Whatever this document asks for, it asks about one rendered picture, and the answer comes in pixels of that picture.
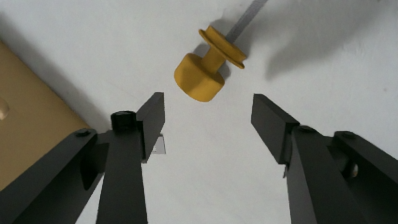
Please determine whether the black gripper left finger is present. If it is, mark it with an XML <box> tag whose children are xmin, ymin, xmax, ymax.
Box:
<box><xmin>0</xmin><ymin>92</ymin><xmax>165</xmax><ymax>224</ymax></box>

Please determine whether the grey square plate with square hole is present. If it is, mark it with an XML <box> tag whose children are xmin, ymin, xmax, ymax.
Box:
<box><xmin>151</xmin><ymin>135</ymin><xmax>166</xmax><ymax>155</ymax></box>

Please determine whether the yellow door knob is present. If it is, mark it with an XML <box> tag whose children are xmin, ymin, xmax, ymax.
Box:
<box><xmin>173</xmin><ymin>0</ymin><xmax>266</xmax><ymax>102</ymax></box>

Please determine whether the tan wooden board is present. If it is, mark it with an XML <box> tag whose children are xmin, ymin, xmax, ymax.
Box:
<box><xmin>0</xmin><ymin>42</ymin><xmax>90</xmax><ymax>191</ymax></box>

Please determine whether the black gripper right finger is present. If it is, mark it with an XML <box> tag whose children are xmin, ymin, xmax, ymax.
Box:
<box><xmin>250</xmin><ymin>93</ymin><xmax>398</xmax><ymax>224</ymax></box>

